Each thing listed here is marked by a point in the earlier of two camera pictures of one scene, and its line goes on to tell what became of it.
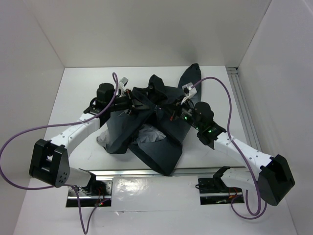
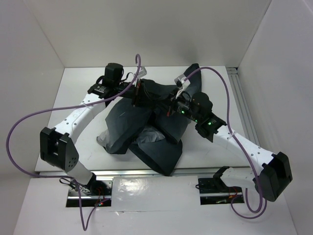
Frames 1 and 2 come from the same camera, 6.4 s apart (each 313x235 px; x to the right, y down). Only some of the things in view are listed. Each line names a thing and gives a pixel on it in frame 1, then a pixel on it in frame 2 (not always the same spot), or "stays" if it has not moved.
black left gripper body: [124, 103] -> [133, 92]
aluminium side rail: [243, 108] stays
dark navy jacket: [155, 128] stays
